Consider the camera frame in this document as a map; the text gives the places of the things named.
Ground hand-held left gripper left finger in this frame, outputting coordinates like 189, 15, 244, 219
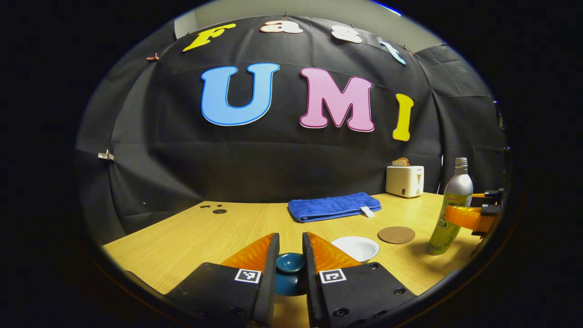
165, 233, 280, 327

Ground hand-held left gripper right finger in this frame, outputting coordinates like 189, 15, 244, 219
302, 232, 417, 328

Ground silver green water bottle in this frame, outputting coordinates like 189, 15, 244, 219
426, 158, 474, 256

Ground teal teacup white inside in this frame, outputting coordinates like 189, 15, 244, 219
331, 236, 380, 263

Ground brown round coaster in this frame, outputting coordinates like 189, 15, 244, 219
378, 226, 416, 245

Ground white toaster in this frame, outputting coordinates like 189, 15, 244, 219
385, 165, 424, 198

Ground blue folded towel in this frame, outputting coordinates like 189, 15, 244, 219
288, 192, 382, 223

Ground black backdrop cloth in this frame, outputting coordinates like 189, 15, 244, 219
75, 16, 508, 246

